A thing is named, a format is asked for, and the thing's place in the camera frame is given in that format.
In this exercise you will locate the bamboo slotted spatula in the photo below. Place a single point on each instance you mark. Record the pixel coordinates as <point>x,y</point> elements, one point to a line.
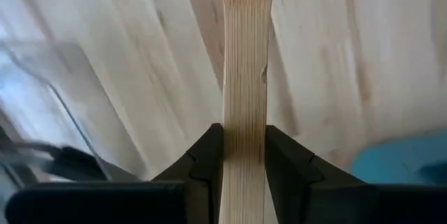
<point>244,77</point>

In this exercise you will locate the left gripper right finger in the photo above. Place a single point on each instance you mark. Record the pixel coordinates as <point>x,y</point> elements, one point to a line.
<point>331,199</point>

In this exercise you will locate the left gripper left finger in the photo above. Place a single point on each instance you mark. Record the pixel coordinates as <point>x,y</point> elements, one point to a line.
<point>139,203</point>

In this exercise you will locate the teal plastic bin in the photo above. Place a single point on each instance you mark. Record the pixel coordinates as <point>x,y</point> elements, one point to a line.
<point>384,161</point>

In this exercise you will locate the clear plastic bin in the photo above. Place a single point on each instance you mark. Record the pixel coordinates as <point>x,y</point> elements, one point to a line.
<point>28,112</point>

